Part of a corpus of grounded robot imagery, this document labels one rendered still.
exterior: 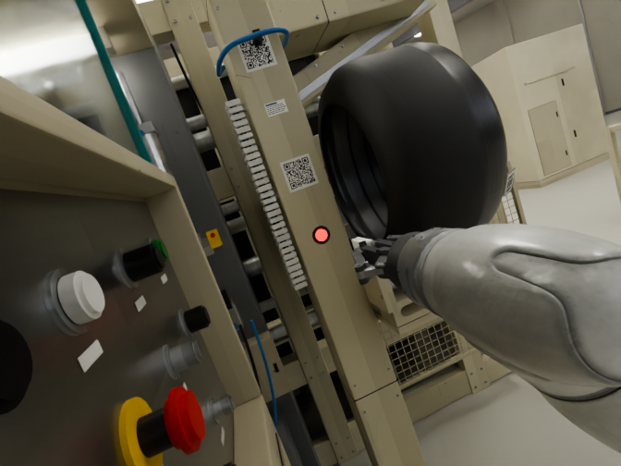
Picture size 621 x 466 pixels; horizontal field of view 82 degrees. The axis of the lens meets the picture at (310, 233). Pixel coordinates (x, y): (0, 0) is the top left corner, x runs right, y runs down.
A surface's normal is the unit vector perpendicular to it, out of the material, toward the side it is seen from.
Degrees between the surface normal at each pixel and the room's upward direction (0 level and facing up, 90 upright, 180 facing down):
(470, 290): 64
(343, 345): 90
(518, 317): 73
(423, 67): 53
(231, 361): 90
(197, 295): 90
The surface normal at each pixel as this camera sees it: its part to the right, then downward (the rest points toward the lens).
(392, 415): 0.22, 0.07
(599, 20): -0.67, 0.33
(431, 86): 0.05, -0.35
